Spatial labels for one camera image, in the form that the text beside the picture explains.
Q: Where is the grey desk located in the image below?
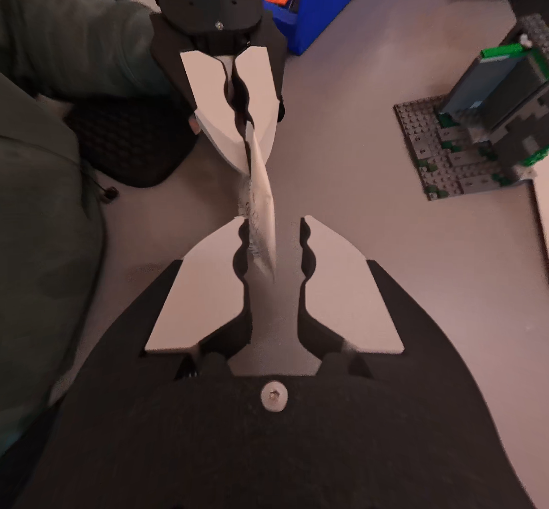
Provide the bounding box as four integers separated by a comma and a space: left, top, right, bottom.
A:
47, 0, 549, 509

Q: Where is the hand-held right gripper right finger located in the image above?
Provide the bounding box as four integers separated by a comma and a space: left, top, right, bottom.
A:
297, 216, 405, 362

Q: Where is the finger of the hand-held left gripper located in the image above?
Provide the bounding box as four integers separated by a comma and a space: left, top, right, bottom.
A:
233, 46, 279, 162
180, 51, 254, 176

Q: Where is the blue plastic bin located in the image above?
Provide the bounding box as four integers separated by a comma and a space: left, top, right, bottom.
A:
248, 0, 389, 56

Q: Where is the black chair armrest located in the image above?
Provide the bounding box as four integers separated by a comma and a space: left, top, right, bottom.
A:
64, 95, 199, 189

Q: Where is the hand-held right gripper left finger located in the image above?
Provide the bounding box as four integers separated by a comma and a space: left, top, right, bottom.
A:
145, 216, 253, 362

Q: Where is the grey brick building model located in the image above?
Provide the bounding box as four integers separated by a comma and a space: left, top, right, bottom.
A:
394, 13, 549, 201

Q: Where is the small brick-print paper bag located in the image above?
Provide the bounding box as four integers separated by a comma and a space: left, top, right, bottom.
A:
237, 125, 277, 283

